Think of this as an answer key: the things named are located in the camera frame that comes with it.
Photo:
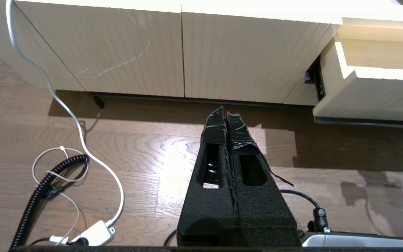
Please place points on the white power adapter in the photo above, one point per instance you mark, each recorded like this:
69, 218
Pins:
96, 232

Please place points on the white ribbed cabinet door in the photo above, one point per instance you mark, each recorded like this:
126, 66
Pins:
243, 59
100, 49

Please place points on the white low cabinet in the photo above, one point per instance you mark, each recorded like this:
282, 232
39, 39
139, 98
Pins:
117, 52

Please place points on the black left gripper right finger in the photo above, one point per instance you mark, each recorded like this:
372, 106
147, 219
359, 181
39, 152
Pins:
264, 210

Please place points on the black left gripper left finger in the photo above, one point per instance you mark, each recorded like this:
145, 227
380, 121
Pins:
208, 210

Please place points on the white ribbed drawer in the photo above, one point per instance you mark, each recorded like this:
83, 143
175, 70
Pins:
373, 98

